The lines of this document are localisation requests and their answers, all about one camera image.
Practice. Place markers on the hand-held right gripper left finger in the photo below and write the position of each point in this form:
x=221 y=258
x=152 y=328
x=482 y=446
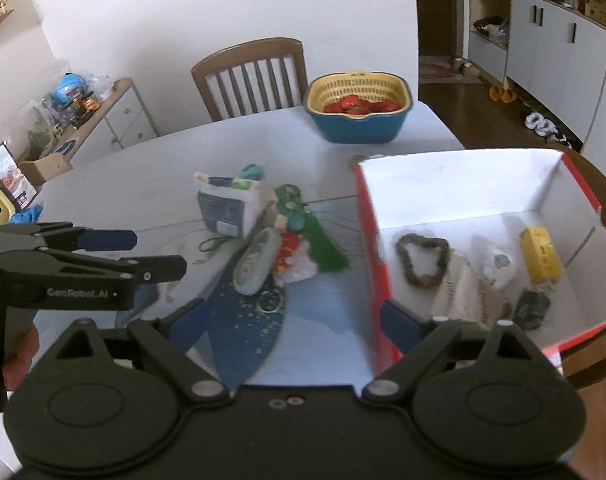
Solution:
x=183 y=322

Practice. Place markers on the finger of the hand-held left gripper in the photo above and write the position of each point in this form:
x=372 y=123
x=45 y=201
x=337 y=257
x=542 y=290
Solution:
x=110 y=240
x=153 y=267

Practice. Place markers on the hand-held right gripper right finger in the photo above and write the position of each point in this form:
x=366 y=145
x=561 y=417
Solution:
x=398 y=325

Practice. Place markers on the brown hair scrunchie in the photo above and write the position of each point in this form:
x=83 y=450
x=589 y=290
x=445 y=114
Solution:
x=402 y=260

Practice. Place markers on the silver foil bag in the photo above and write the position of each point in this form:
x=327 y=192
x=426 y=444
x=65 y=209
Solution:
x=463 y=290

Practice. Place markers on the white tissue pack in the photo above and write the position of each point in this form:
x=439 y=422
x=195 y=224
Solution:
x=228 y=210

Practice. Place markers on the white egg-shaped toy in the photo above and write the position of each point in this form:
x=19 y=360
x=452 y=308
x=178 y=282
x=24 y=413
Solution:
x=488 y=270

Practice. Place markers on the red orange ornament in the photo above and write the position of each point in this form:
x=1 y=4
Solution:
x=288 y=250

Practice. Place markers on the red cardboard shoebox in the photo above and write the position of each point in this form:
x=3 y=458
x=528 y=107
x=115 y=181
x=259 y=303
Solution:
x=433 y=190

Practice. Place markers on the green cat-face sachet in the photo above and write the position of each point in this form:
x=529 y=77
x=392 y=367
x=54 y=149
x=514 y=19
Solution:
x=288 y=197

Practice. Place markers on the small yellow box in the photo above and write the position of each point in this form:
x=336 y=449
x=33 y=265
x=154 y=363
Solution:
x=540 y=260

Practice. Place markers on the person's left hand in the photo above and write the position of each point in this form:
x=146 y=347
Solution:
x=23 y=360

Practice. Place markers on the blue cloth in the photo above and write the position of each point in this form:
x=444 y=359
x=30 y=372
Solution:
x=28 y=214

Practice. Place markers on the brown cardboard box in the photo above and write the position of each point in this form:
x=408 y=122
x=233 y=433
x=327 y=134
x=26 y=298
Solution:
x=45 y=167

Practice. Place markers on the colourful snack bag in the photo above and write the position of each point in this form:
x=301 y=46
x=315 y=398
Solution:
x=5 y=172

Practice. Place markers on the white wooden sideboard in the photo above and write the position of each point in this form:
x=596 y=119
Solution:
x=128 y=110

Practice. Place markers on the small turquoise object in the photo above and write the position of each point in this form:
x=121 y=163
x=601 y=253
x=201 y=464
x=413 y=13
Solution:
x=252 y=171

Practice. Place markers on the blue toy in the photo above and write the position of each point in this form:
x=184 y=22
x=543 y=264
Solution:
x=70 y=87

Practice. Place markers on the blue plastic basin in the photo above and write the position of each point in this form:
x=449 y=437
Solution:
x=358 y=130

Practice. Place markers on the pile of red strawberries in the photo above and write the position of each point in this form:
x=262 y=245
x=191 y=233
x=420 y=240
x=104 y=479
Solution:
x=358 y=105

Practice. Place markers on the white sneakers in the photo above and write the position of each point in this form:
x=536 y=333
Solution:
x=562 y=140

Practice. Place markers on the white slippers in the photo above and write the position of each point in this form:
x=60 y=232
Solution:
x=542 y=124

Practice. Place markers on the yellow strainer basket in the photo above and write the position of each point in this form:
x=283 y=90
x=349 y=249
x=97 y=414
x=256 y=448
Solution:
x=333 y=85

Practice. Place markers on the orange slippers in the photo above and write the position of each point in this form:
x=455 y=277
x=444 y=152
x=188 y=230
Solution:
x=503 y=94

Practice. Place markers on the door mat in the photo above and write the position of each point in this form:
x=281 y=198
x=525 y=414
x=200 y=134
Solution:
x=445 y=71

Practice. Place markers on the bags on low shelf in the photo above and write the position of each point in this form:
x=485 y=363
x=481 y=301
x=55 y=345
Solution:
x=490 y=30

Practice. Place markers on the dark wooden door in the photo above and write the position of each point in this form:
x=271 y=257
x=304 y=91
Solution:
x=440 y=10

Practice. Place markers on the grey wooden wall cabinet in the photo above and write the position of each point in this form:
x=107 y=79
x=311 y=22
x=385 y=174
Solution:
x=548 y=35

